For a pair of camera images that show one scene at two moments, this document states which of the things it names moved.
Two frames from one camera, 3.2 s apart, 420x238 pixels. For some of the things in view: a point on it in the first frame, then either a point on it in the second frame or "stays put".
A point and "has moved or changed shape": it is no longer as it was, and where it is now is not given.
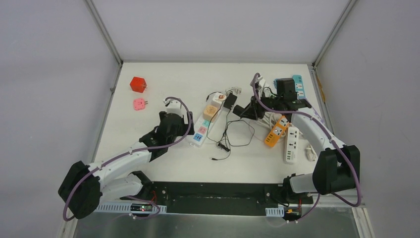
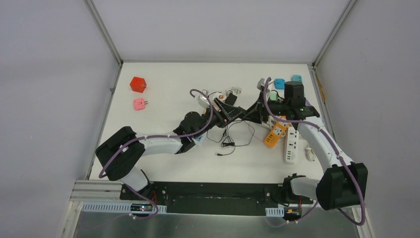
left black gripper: (185, 119) -> (224, 111)
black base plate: (219, 199) stays put
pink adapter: (139, 103) stays put
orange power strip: (273, 137) stays put
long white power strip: (201, 128) has moved or changed shape
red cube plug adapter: (138, 84) stays put
